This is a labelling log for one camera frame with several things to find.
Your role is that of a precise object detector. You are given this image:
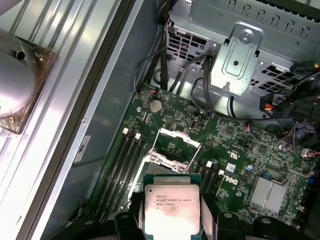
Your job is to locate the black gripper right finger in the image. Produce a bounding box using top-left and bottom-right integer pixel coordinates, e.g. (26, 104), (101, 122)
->
(199, 192), (305, 240)

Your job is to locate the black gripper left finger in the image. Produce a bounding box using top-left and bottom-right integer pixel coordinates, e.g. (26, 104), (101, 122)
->
(47, 191), (147, 240)

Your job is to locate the silver green CPU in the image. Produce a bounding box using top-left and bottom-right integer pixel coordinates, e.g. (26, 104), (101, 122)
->
(142, 172), (202, 240)

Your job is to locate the black RAM slot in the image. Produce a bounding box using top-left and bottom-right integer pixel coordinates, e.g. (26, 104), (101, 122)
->
(101, 127), (130, 221)
(202, 161), (213, 198)
(199, 164), (208, 198)
(207, 166), (218, 198)
(116, 133), (142, 217)
(212, 169), (225, 199)
(108, 133), (136, 218)
(123, 139), (148, 216)

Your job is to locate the CPU socket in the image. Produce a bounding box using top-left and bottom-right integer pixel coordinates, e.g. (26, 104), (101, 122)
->
(136, 152), (201, 176)

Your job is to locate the silver finned heatsink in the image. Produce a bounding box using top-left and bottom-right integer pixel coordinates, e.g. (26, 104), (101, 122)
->
(249, 174), (288, 214)

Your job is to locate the grey label sticker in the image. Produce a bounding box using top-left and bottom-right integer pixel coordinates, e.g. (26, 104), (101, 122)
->
(73, 135), (93, 168)

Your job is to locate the green motherboard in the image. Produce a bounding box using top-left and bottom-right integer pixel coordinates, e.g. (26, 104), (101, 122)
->
(96, 83), (320, 240)

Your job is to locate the round coin battery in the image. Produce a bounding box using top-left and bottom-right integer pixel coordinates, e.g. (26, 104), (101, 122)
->
(149, 99), (163, 113)

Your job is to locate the black power connector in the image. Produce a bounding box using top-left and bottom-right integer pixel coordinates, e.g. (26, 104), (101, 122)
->
(259, 93), (285, 119)

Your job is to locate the black grey PC case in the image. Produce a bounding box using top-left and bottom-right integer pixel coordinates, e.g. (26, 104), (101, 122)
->
(18, 0), (320, 240)

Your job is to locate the silver metal drive cage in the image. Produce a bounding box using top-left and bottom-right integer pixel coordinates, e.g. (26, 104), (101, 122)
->
(166, 0), (320, 101)

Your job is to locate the black round cable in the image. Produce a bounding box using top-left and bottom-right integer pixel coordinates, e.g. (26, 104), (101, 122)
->
(201, 52), (298, 125)

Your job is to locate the thick black cable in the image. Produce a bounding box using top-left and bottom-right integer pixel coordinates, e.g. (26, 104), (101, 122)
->
(158, 0), (177, 92)

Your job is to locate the silver metal bracket plate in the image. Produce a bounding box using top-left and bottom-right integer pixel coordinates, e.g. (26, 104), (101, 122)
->
(210, 21), (264, 96)

